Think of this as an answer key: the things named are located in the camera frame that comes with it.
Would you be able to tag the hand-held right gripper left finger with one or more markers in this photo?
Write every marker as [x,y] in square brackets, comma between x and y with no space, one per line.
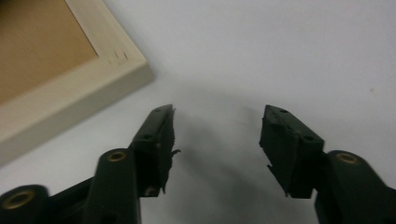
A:
[152,146]

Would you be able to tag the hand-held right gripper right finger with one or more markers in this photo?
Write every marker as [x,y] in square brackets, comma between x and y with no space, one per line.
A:
[291,149]

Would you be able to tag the light wooden picture frame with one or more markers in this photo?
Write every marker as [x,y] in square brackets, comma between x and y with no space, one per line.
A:
[46,62]

